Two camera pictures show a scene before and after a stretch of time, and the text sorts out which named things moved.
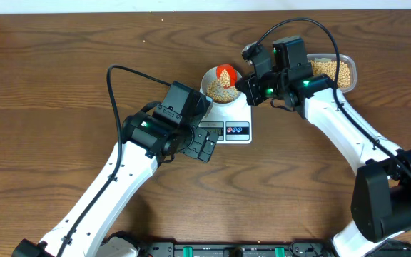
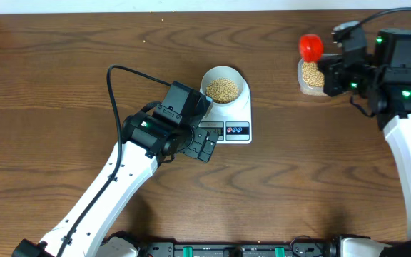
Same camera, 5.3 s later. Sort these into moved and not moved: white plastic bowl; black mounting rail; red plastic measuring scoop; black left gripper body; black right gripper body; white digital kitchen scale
Moved: black right gripper body; red plastic measuring scoop
Not moved: black left gripper body; black mounting rail; white digital kitchen scale; white plastic bowl
